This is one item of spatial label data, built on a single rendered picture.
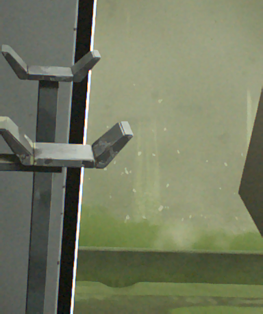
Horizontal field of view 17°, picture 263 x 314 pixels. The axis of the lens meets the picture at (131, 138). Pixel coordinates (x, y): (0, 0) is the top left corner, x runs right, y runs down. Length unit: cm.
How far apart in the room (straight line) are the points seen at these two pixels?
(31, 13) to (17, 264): 33
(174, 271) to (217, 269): 13
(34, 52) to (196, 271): 168
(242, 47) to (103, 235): 76
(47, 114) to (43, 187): 6
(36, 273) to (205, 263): 193
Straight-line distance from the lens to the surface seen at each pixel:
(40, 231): 76
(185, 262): 268
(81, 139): 114
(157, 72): 278
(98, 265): 264
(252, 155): 204
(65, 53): 110
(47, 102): 73
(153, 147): 271
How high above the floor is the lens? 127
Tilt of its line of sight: 18 degrees down
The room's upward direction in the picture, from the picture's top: 5 degrees clockwise
